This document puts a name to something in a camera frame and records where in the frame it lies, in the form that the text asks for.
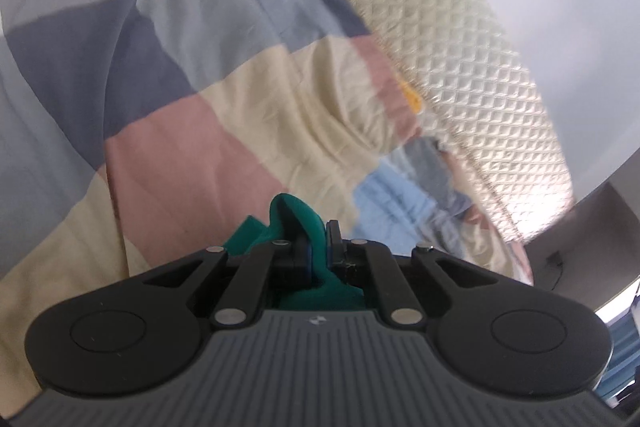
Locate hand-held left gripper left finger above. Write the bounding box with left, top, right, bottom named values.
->
left=142, top=237, right=315, bottom=327

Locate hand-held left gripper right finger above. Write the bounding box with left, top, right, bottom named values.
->
left=325, top=219, right=501, bottom=327

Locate green hoodie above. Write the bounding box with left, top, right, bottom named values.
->
left=222, top=193, right=366, bottom=310

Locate yellow pillow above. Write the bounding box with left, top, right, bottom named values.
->
left=400, top=79, right=423, bottom=114

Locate cream quilted headboard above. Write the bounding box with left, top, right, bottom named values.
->
left=250, top=0, right=573, bottom=245

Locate patchwork checked quilt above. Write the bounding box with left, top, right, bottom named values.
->
left=0, top=0, right=533, bottom=408

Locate blue chair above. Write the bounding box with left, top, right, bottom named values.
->
left=600, top=297, right=640, bottom=408

